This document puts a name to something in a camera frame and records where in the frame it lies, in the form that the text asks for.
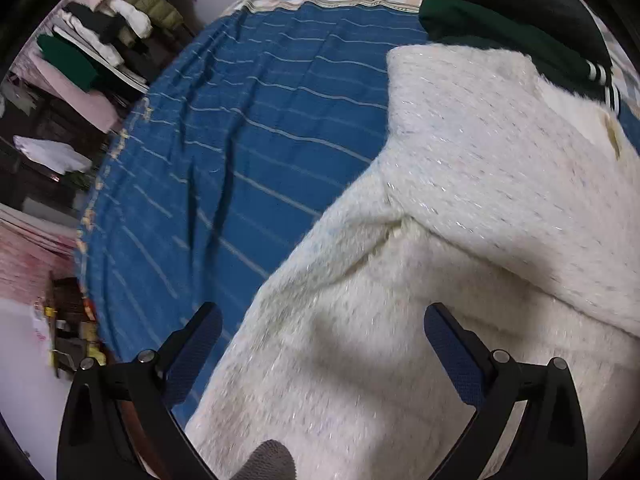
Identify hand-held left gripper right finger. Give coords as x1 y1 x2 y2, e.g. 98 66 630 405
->
424 302 589 480

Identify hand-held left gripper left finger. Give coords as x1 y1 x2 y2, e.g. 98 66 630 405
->
56 302 223 480

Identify white fuzzy coat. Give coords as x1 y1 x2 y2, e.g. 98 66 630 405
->
184 44 640 480

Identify pile of light folded clothes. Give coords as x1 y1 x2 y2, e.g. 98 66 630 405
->
52 0 158 68

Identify small cluttered wooden stand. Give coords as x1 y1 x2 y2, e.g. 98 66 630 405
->
49 276 96 322

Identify pink patterned quilt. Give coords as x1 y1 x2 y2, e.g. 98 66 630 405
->
0 204 78 306

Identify blue striped bed sheet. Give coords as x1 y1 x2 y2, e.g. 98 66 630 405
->
74 0 431 428

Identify white cloth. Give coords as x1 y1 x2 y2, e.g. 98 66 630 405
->
13 135 93 175

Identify pink folded garment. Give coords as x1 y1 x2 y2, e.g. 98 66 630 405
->
27 52 126 133

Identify green folded garment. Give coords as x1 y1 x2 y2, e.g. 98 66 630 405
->
37 33 101 94

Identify dark green jacket striped cuffs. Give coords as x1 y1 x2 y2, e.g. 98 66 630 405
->
418 0 623 111

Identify olive puffer jacket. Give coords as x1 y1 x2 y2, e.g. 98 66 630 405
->
120 0 187 37

